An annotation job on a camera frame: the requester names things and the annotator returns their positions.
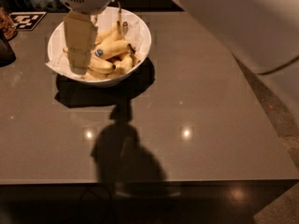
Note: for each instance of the small banana at right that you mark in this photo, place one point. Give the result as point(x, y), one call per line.
point(124, 63)

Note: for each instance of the black white fiducial marker tag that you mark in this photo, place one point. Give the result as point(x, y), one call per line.
point(27, 21)

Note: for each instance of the banana with blue sticker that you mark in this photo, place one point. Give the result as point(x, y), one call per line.
point(112, 49)

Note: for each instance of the upright yellow banana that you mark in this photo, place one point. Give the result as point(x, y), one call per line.
point(112, 34)

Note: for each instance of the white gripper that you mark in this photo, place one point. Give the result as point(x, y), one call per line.
point(80, 33)

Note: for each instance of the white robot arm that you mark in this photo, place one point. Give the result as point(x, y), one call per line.
point(262, 34)

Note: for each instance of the large curved yellow banana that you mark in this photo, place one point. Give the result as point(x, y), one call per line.
point(101, 66)

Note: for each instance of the dark object at left edge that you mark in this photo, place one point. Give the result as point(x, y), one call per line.
point(7, 55)

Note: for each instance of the patterned jar at left edge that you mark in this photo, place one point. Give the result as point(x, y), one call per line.
point(6, 25)

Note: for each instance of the white bowl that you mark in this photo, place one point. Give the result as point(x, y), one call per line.
point(136, 32)

